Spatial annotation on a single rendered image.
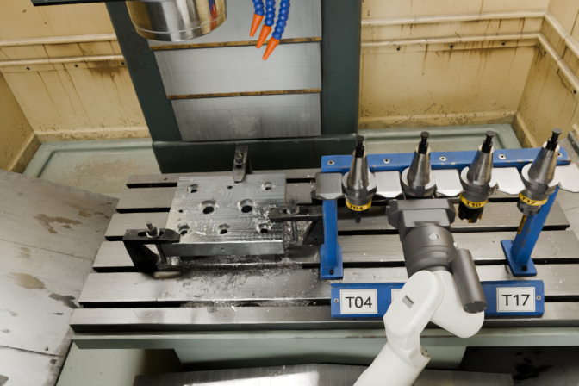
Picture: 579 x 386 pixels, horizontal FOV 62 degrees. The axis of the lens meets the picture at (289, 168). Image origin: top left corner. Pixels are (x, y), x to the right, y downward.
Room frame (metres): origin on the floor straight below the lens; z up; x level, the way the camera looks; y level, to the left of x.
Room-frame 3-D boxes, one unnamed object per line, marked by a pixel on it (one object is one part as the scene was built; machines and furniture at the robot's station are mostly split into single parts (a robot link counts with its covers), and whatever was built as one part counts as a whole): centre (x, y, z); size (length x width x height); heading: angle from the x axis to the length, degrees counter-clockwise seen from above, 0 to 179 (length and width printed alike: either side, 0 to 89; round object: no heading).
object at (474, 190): (0.62, -0.35, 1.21); 0.06 x 0.06 x 0.03
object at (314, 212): (0.78, 0.00, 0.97); 0.13 x 0.03 x 0.15; 84
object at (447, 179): (0.62, -0.29, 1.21); 0.07 x 0.05 x 0.01; 174
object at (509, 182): (0.61, -0.40, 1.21); 0.07 x 0.05 x 0.01; 174
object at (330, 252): (0.70, -0.08, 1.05); 0.10 x 0.05 x 0.30; 174
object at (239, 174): (0.98, 0.13, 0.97); 0.13 x 0.03 x 0.15; 174
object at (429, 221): (0.53, -0.23, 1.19); 0.13 x 0.12 x 0.10; 84
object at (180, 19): (0.78, 0.16, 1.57); 0.16 x 0.16 x 0.12
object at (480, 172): (0.62, -0.35, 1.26); 0.04 x 0.04 x 0.07
